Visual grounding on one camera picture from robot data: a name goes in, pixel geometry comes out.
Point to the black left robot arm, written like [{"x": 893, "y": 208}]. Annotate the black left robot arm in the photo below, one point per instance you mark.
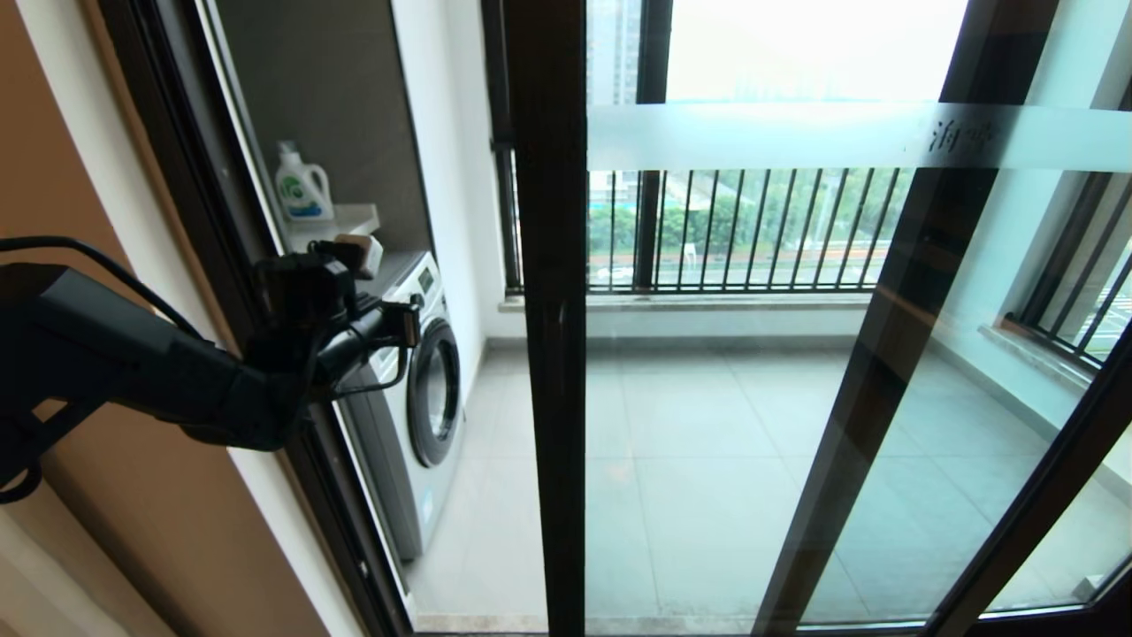
[{"x": 106, "y": 354}]

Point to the black sliding door frame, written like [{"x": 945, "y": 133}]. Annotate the black sliding door frame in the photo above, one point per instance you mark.
[{"x": 889, "y": 354}]

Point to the black long window railing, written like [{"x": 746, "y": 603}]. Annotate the black long window railing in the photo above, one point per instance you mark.
[{"x": 752, "y": 288}]

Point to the white stone shelf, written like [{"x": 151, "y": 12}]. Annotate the white stone shelf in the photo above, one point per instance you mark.
[{"x": 349, "y": 217}]

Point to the white detergent bottle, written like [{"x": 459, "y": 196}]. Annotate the white detergent bottle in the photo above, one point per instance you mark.
[{"x": 302, "y": 190}]

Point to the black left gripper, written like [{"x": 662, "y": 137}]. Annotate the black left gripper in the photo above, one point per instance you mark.
[{"x": 363, "y": 341}]

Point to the glass door with printed characters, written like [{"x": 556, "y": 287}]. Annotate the glass door with printed characters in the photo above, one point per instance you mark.
[{"x": 548, "y": 265}]

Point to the short grey stone window sill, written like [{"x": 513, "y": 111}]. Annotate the short grey stone window sill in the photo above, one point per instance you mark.
[{"x": 1044, "y": 363}]

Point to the long grey stone window sill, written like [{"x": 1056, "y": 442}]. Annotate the long grey stone window sill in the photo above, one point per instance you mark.
[{"x": 752, "y": 303}]

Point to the black short window railing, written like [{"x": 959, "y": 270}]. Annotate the black short window railing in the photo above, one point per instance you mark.
[{"x": 1061, "y": 347}]

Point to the silver front-load washing machine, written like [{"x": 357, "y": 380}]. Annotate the silver front-load washing machine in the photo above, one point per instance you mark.
[{"x": 433, "y": 398}]

